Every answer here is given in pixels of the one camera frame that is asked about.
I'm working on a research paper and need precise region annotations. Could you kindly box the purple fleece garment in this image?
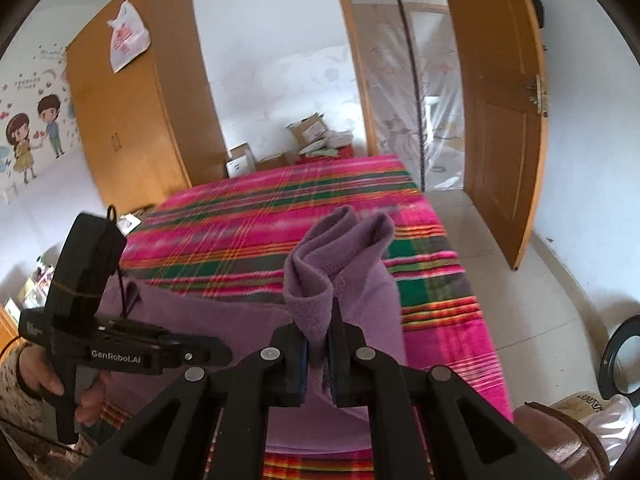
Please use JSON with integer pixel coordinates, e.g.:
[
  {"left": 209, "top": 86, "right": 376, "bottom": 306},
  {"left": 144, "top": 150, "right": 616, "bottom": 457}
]
[{"left": 98, "top": 206, "right": 407, "bottom": 455}]

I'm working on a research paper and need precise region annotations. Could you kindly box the left floral sleeve forearm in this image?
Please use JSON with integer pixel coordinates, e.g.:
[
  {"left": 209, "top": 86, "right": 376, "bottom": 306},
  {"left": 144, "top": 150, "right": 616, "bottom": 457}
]
[{"left": 1, "top": 342, "right": 84, "bottom": 479}]

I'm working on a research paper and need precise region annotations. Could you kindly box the plastic curtain with zipper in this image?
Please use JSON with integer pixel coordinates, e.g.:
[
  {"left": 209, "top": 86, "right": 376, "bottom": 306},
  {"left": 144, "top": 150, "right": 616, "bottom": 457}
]
[{"left": 352, "top": 0, "right": 465, "bottom": 192}]

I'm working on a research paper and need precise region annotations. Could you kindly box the person left hand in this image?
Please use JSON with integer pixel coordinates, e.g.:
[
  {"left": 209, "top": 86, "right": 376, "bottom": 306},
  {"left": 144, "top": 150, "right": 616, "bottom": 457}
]
[{"left": 18, "top": 343, "right": 109, "bottom": 427}]

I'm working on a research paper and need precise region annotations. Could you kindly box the white drawer cabinet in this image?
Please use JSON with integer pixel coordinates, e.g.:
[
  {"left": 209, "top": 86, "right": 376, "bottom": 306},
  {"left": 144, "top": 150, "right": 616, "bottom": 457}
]
[{"left": 4, "top": 257, "right": 54, "bottom": 324}]

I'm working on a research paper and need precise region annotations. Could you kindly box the brown fleece blanket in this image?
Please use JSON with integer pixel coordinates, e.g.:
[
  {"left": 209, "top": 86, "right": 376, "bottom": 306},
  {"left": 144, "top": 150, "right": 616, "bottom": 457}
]
[{"left": 513, "top": 402, "right": 610, "bottom": 480}]

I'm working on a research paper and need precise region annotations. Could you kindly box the black rubber tire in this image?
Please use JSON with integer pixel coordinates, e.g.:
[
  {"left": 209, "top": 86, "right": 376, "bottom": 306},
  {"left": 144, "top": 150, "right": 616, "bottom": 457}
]
[{"left": 598, "top": 315, "right": 639, "bottom": 408}]

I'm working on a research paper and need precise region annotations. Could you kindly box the pink green plaid bedspread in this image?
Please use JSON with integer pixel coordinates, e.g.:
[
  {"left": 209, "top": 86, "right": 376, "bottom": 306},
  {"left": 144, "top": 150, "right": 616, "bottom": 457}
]
[{"left": 96, "top": 154, "right": 514, "bottom": 480}]

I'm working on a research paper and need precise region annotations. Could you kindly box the wooden wardrobe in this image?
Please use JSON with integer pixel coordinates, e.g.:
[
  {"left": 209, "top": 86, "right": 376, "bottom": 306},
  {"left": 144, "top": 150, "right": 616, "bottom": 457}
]
[{"left": 66, "top": 0, "right": 228, "bottom": 214}]

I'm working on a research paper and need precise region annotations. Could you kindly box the white open cardboard box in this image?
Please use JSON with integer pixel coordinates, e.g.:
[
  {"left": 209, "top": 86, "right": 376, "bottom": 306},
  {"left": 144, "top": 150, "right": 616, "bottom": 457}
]
[{"left": 227, "top": 143, "right": 256, "bottom": 178}]

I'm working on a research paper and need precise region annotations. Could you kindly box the red gift bag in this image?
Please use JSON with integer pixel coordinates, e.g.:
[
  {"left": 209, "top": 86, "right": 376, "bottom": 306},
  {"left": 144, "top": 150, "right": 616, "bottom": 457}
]
[{"left": 296, "top": 145, "right": 354, "bottom": 164}]

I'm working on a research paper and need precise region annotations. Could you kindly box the brown cardboard box with label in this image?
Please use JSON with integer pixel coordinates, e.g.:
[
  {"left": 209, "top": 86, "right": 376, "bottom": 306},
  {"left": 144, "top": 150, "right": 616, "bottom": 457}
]
[{"left": 288, "top": 113, "right": 329, "bottom": 148}]

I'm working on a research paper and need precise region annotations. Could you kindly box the white plastic bag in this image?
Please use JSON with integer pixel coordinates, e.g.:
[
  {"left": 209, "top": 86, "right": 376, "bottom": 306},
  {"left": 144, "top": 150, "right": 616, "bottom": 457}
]
[{"left": 107, "top": 0, "right": 151, "bottom": 74}]

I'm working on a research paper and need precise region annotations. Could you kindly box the wooden door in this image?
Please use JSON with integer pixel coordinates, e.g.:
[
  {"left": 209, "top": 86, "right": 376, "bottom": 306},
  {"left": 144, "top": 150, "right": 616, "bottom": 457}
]
[{"left": 448, "top": 0, "right": 548, "bottom": 270}]

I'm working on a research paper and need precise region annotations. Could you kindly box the cartoon children wall sticker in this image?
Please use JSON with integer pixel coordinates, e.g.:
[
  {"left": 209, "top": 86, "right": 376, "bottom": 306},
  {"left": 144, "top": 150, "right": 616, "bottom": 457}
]
[{"left": 1, "top": 44, "right": 81, "bottom": 204}]

